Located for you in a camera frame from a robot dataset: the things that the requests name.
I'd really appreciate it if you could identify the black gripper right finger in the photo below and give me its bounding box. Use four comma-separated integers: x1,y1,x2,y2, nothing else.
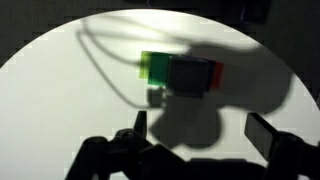
244,112,320,180

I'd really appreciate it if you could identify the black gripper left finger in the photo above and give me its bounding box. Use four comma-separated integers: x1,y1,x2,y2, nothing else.
64,110,188,180

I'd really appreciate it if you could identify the green building block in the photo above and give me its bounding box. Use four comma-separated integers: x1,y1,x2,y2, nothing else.
147,52,172,88

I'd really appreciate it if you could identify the yellow-green building block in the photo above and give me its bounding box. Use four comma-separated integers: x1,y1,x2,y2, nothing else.
139,50,153,80

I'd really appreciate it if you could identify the red building block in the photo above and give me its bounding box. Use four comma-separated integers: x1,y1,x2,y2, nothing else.
211,61,225,90

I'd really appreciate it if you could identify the blue building block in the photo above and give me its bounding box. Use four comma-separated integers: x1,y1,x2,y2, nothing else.
205,59,216,92

